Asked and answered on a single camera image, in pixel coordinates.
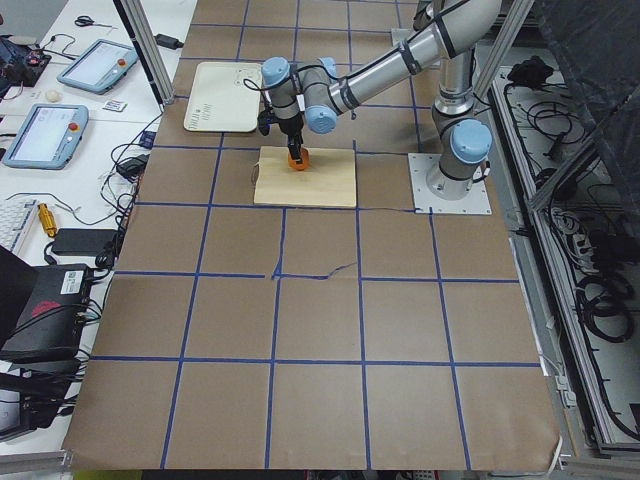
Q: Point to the black power adapter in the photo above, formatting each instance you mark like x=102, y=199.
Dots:
x=167, y=41

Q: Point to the black computer box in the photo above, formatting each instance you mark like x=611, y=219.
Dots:
x=41, y=311

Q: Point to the black scissors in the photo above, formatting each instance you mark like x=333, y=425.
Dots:
x=85, y=21

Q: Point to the black power brick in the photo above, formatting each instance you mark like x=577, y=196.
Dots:
x=82, y=242

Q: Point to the yellow brass tool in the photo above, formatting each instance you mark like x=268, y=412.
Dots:
x=47, y=220

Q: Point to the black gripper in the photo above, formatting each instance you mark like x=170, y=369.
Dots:
x=291, y=129

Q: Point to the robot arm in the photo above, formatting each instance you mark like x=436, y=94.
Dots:
x=312, y=95

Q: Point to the small white ball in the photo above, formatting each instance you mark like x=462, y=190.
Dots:
x=53, y=96

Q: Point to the wooden cutting board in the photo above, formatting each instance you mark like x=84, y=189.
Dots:
x=329, y=181

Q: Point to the aluminium frame post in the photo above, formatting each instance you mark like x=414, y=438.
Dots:
x=136, y=25

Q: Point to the teach pendant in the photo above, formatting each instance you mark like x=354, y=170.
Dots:
x=48, y=137
x=100, y=67

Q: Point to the orange fruit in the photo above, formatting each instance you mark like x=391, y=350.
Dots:
x=302, y=162

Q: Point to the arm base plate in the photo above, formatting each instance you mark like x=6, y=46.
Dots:
x=407, y=32
x=434, y=193

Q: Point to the lower teach pendant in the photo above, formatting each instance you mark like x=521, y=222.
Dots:
x=48, y=137

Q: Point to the cream bear tray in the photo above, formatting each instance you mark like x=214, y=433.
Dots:
x=219, y=100

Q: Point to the upper teach pendant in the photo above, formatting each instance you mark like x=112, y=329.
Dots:
x=100, y=67

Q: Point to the white keyboard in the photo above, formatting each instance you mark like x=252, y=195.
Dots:
x=17, y=216

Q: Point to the small printed card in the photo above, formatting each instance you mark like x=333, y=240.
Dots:
x=115, y=106

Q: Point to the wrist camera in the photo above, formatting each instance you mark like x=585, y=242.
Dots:
x=265, y=119

